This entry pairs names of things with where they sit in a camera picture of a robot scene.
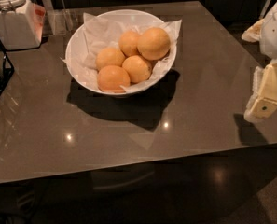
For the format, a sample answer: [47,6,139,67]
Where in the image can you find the white bowl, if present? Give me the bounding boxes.
[64,8,178,98]

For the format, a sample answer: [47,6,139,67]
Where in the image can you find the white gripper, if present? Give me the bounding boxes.
[242,2,277,123]

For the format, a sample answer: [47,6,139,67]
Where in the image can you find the clear acrylic stand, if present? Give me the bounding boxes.
[42,0,77,35]

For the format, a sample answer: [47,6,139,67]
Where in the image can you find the white paper liner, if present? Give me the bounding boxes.
[60,12,183,94]

